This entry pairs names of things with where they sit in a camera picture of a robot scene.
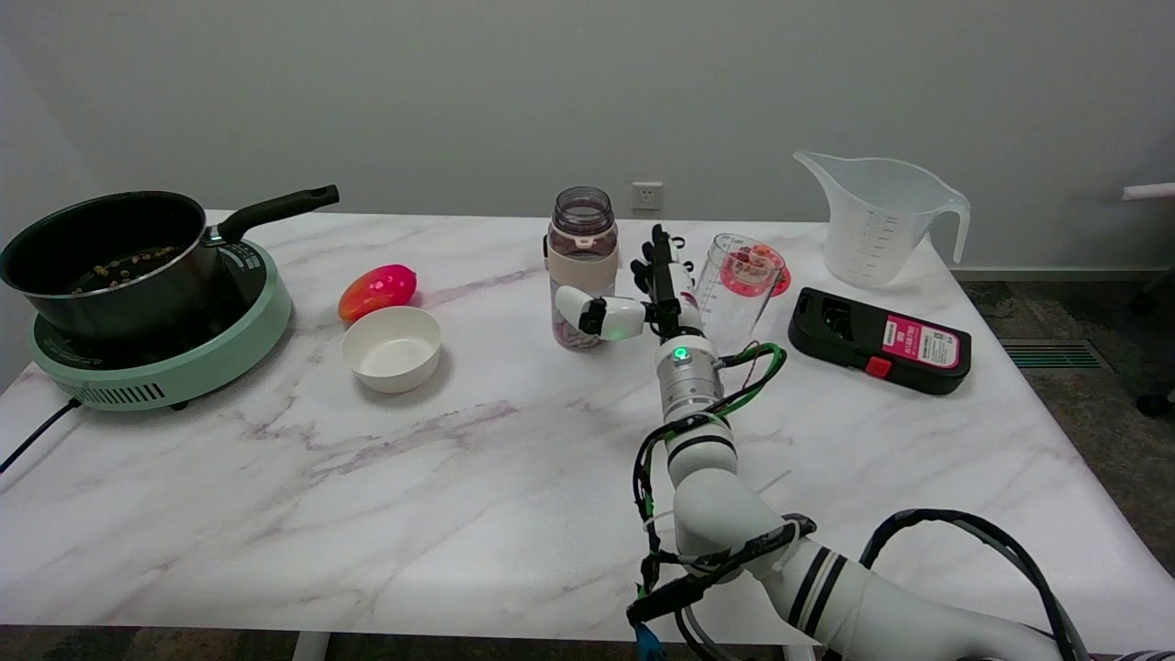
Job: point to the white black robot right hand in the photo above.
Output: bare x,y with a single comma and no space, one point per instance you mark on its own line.
675,294

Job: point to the small clear measuring cup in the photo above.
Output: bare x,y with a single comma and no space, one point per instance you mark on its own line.
734,312

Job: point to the clear bottle with beige sleeve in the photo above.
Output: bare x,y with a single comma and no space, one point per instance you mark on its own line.
582,266

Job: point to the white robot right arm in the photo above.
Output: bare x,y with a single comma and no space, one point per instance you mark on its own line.
716,514

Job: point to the pink round coaster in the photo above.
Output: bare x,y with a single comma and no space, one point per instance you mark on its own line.
784,283

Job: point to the black device with pink label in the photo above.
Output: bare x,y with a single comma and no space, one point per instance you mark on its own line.
844,335

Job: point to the large translucent measuring jug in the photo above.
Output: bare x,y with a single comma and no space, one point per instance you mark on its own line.
863,229

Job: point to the white bowl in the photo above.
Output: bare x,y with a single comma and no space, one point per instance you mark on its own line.
390,353

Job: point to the red orange mango fruit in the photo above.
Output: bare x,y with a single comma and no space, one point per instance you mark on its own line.
376,289

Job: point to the floor vent grille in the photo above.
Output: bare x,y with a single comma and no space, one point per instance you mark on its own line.
1051,354

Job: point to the green induction cooker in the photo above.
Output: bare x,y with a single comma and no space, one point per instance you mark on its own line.
211,367

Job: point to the white bar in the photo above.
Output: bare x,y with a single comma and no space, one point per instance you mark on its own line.
1152,191

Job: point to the black chair caster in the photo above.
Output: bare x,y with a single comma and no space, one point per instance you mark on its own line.
1157,404

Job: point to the white table leg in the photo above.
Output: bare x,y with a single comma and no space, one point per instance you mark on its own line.
310,647

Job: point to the white wall socket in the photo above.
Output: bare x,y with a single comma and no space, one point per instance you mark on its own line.
647,196

